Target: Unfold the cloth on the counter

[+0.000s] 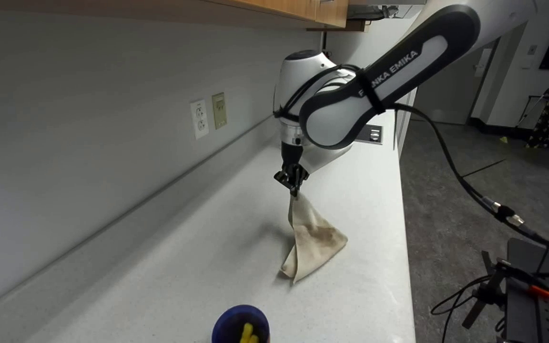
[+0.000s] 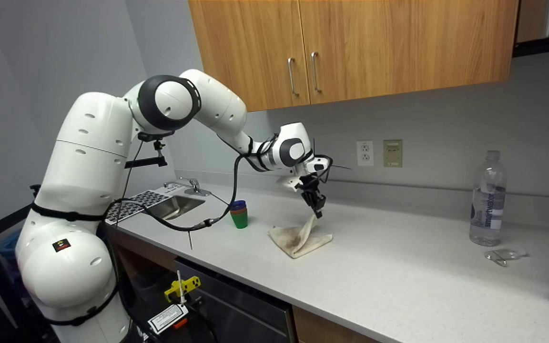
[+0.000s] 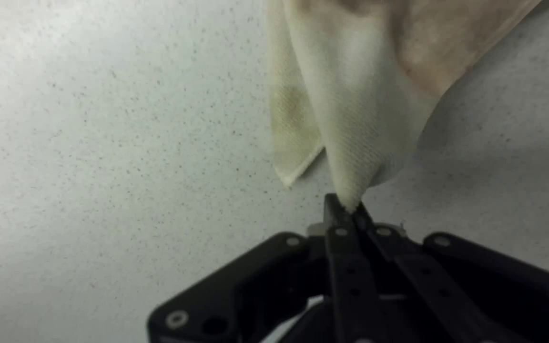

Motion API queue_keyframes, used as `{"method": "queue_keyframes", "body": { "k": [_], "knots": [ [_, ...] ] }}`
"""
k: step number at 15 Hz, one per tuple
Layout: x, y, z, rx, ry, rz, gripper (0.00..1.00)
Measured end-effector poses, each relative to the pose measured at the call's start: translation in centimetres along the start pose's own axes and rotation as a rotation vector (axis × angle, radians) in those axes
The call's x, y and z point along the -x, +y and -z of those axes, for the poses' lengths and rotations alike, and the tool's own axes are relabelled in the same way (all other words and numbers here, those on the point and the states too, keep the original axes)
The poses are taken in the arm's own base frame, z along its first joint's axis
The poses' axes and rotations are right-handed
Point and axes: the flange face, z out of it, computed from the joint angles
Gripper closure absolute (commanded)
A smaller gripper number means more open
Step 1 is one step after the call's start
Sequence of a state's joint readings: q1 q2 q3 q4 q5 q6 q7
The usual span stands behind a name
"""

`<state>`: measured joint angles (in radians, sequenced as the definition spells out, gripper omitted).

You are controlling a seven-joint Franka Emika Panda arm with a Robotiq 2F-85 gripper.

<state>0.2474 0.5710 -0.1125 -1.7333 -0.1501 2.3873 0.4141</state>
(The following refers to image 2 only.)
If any white labelled box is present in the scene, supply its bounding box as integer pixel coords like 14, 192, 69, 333
147, 302, 191, 335

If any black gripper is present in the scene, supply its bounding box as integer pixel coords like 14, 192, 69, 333
298, 171, 328, 220

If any chrome faucet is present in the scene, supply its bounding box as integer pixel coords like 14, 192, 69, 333
182, 176, 214, 197

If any metal cabinet door handle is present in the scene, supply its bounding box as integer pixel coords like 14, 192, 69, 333
287, 54, 302, 98
309, 49, 325, 94

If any white wall outlet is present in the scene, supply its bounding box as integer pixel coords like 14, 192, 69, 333
355, 138, 376, 169

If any wooden base cabinet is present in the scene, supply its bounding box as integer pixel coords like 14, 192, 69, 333
292, 304, 378, 343

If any yellow clamp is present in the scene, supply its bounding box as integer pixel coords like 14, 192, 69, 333
163, 272, 205, 302

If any beige wall plate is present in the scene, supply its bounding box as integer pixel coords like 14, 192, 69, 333
384, 136, 405, 169

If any black camera on mount arm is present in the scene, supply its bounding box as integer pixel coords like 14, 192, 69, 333
124, 136, 170, 171

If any green plastic cup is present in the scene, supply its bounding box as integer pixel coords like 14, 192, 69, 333
231, 209, 250, 230

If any steel sink basin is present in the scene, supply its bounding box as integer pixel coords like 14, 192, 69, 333
142, 192, 208, 222

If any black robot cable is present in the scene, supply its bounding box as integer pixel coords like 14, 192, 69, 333
105, 150, 252, 234

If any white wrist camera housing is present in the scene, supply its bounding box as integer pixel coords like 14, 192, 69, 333
279, 171, 309, 190

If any stained beige cloth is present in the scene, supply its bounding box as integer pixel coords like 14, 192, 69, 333
269, 215, 336, 260

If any black dishwasher front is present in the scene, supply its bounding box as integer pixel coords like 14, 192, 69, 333
174, 255, 298, 343

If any wooden wall cabinet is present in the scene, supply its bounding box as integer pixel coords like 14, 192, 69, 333
187, 0, 521, 115

